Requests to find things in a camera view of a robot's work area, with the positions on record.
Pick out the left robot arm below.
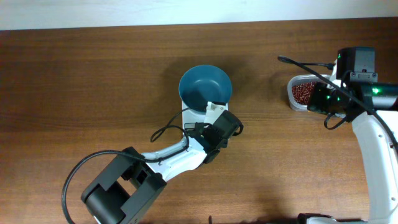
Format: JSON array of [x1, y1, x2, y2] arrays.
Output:
[[81, 110, 243, 223]]

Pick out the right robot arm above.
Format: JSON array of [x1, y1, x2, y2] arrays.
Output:
[[307, 47, 397, 223]]

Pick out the white digital kitchen scale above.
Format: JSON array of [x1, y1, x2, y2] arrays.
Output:
[[182, 101, 210, 140]]

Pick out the teal plastic bowl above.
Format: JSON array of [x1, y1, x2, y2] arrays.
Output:
[[178, 65, 233, 113]]

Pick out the red beans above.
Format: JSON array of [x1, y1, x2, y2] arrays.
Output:
[[292, 82, 317, 105]]

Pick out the clear plastic container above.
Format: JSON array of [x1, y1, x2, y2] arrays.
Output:
[[287, 74, 323, 112]]

